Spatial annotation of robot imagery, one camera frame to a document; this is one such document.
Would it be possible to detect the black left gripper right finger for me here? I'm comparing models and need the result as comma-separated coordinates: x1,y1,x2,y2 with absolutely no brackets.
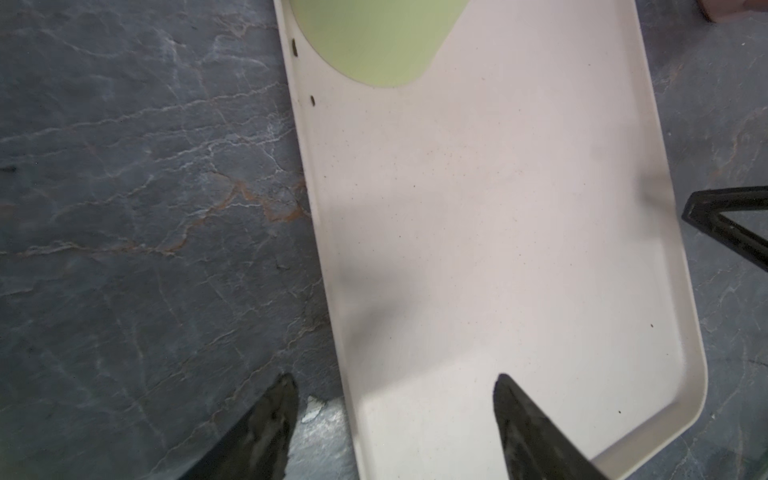
493,373,606,480

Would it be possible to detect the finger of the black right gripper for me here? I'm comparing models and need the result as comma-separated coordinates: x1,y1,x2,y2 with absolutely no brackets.
681,186,767,271

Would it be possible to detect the light green mug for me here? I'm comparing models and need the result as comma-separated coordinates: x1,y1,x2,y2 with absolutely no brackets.
290,0,467,88

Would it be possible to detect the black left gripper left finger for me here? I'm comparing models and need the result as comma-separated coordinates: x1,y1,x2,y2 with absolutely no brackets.
182,373,299,480

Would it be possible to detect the beige rectangular tray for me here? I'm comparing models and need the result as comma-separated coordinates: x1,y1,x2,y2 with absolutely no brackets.
275,1,707,479

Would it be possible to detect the pink mug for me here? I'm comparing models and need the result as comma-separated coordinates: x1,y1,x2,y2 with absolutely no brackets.
697,0,768,23

